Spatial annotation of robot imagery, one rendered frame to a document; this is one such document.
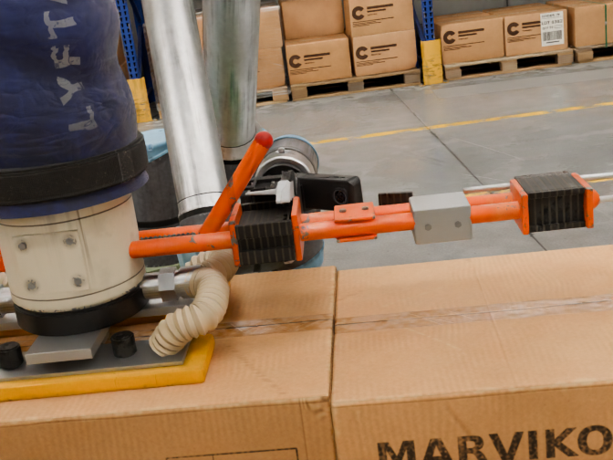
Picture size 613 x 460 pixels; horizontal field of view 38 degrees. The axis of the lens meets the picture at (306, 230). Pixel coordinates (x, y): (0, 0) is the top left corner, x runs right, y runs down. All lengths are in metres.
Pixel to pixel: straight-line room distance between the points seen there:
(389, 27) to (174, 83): 6.98
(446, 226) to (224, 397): 0.33
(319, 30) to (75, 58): 7.81
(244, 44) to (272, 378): 0.87
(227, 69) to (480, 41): 6.89
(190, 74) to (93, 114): 0.45
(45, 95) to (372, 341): 0.48
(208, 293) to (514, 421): 0.38
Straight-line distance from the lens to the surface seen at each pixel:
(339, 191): 1.21
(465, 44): 8.56
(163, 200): 1.97
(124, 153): 1.07
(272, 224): 1.07
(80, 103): 1.04
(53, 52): 1.03
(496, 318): 1.15
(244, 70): 1.79
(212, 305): 1.06
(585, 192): 1.11
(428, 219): 1.09
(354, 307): 1.21
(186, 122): 1.45
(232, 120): 1.87
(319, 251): 1.44
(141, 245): 1.12
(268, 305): 1.23
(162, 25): 1.51
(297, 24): 8.78
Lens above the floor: 1.42
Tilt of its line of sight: 18 degrees down
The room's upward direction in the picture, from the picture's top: 7 degrees counter-clockwise
